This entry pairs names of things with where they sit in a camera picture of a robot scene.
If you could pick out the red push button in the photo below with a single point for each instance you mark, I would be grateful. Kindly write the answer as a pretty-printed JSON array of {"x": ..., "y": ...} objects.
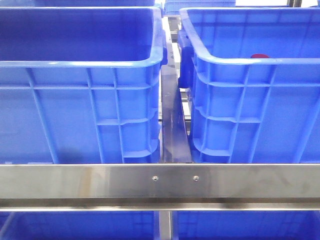
[{"x": 260, "y": 56}]

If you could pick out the steel divider bar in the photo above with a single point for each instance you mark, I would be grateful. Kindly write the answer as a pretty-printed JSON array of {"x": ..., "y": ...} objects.
[{"x": 175, "y": 144}]

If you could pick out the blue plastic crate left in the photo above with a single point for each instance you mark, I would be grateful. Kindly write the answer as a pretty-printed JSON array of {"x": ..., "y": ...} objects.
[{"x": 80, "y": 85}]

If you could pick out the blue plastic crate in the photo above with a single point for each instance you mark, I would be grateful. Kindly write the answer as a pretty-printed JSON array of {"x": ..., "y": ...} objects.
[
  {"x": 80, "y": 85},
  {"x": 252, "y": 110}
]

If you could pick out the blue plastic crate right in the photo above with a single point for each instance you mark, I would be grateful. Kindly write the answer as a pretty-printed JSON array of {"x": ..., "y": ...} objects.
[{"x": 252, "y": 110}]

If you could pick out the blue crate back right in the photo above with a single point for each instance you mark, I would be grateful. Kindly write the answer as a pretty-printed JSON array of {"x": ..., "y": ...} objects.
[{"x": 172, "y": 7}]

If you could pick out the blue crate lower right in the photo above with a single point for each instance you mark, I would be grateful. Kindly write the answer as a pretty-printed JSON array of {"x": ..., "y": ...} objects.
[{"x": 246, "y": 225}]

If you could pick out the blue crate lower left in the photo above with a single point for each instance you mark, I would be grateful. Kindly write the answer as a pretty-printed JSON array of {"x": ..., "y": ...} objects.
[{"x": 82, "y": 225}]

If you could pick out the blue crate far back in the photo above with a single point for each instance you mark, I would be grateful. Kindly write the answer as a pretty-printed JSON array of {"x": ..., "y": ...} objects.
[{"x": 81, "y": 3}]

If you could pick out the stainless steel rack rail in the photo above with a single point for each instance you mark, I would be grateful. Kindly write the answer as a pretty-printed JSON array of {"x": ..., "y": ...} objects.
[{"x": 159, "y": 187}]

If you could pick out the steel vertical post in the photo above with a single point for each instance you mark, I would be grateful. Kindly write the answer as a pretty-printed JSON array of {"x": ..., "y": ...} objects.
[{"x": 165, "y": 225}]

